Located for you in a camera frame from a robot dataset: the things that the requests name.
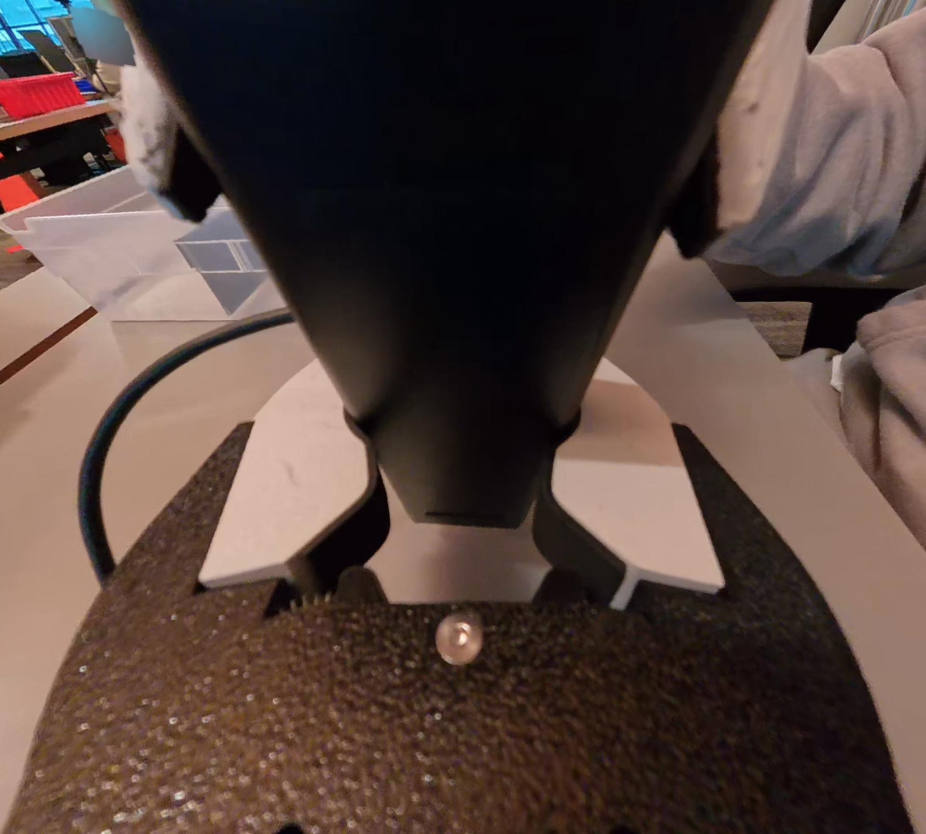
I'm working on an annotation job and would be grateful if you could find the clear plastic bin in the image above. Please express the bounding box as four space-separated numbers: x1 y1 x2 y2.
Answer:
0 165 290 323

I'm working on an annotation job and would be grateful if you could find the red plastic bin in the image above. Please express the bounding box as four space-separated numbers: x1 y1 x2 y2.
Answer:
0 72 88 121

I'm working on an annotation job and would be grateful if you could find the black USB cable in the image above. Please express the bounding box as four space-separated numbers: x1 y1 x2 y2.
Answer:
77 308 299 585

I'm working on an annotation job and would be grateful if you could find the matte black USB hub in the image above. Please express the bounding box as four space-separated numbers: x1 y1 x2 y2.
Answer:
93 0 791 531

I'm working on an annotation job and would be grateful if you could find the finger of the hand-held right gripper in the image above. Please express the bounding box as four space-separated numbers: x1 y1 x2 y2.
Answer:
118 56 225 222
669 0 822 260

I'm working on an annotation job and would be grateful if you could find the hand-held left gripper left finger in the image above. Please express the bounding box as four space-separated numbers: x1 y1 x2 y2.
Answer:
195 357 395 592

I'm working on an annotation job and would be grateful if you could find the grey desk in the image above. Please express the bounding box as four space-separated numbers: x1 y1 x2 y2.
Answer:
0 230 926 834

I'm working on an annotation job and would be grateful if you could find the person's grey clothing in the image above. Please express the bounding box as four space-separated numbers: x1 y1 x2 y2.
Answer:
832 284 926 549

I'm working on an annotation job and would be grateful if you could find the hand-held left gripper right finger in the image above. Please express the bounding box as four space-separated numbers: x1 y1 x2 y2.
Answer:
535 357 728 611

